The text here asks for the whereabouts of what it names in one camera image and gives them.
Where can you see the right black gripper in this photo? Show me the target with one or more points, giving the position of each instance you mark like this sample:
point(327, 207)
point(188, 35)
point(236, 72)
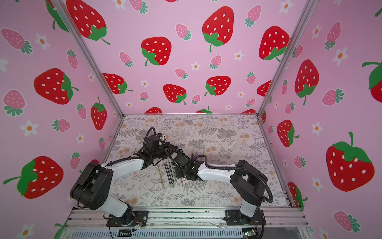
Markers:
point(179, 172)

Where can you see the yellow pencil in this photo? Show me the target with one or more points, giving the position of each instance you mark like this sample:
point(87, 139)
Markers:
point(160, 175)

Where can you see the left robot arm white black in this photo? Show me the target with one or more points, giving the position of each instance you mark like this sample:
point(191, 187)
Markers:
point(93, 186)

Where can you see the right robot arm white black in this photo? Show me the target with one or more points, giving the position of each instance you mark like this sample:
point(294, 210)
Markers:
point(250, 183)

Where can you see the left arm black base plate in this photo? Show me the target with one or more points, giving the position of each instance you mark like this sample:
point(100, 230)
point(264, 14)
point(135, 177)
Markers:
point(129, 219)

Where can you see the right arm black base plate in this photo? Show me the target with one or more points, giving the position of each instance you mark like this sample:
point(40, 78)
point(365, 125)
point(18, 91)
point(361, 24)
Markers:
point(244, 217)

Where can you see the aluminium frame rail base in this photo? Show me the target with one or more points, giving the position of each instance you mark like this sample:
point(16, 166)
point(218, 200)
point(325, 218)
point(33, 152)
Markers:
point(188, 223)

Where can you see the left aluminium corner post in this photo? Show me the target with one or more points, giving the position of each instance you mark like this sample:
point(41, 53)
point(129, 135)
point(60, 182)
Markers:
point(65, 16)

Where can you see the aluminium corner post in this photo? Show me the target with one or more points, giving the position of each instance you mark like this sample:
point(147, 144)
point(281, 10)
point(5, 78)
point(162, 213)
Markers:
point(65, 16)
point(294, 39)

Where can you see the right aluminium corner post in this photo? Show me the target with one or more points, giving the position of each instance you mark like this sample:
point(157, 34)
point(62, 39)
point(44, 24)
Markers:
point(294, 39)

